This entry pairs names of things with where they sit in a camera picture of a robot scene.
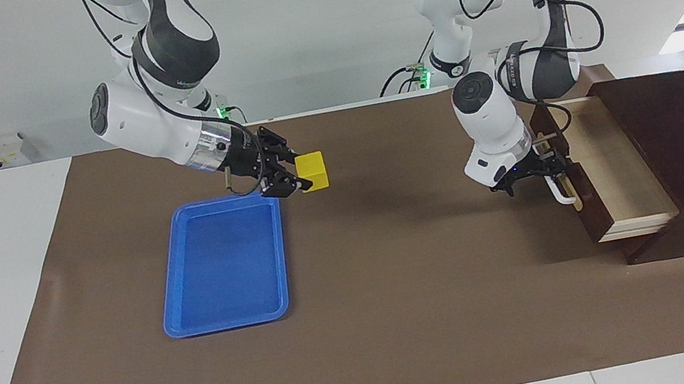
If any yellow cube block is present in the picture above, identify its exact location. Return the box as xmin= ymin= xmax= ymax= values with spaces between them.
xmin=293 ymin=150 xmax=331 ymax=194

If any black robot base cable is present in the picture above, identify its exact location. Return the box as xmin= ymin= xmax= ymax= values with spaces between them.
xmin=369 ymin=28 xmax=445 ymax=98

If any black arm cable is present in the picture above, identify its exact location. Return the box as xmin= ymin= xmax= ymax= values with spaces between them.
xmin=455 ymin=0 xmax=622 ymax=150
xmin=75 ymin=0 xmax=272 ymax=220

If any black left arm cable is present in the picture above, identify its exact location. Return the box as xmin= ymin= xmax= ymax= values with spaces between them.
xmin=455 ymin=0 xmax=622 ymax=150

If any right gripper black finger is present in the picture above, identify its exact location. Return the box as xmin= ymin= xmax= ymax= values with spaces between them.
xmin=258 ymin=164 xmax=315 ymax=202
xmin=259 ymin=121 xmax=302 ymax=167

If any blue plastic tray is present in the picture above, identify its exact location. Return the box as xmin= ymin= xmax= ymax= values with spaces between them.
xmin=143 ymin=187 xmax=301 ymax=341

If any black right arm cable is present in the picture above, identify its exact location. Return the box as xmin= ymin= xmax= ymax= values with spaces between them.
xmin=75 ymin=0 xmax=272 ymax=220

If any brown paper table mat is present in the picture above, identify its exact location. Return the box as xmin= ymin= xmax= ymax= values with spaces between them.
xmin=0 ymin=47 xmax=684 ymax=384

